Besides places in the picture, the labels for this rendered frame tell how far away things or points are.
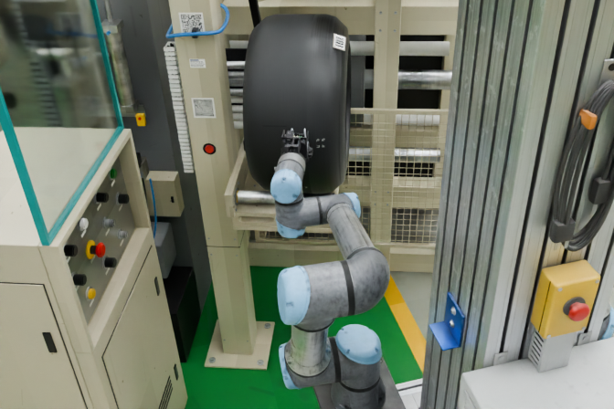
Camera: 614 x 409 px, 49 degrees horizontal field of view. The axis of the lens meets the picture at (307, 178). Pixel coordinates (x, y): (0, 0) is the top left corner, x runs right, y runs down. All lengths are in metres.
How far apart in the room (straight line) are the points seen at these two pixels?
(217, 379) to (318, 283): 1.64
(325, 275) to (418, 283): 1.97
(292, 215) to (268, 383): 1.31
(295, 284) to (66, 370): 0.85
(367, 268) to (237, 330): 1.56
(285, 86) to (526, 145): 1.07
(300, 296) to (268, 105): 0.79
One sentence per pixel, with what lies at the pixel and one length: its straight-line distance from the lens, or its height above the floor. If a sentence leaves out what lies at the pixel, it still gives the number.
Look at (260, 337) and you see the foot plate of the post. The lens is 3.05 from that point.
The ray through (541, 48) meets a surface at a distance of 0.98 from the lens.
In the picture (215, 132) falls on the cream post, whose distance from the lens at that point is 2.28.
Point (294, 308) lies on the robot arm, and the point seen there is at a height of 1.30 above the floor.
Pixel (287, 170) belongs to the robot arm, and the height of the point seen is 1.33.
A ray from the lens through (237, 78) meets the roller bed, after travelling 2.62.
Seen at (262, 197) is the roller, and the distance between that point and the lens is 2.31.
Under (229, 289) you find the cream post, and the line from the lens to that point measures 2.73.
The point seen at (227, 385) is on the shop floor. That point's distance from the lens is 2.92.
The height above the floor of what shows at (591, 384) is 1.23.
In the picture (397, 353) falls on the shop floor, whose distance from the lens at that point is 3.00.
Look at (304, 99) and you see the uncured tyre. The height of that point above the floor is 1.35.
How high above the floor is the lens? 2.26
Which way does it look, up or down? 34 degrees down
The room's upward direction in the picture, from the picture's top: 2 degrees counter-clockwise
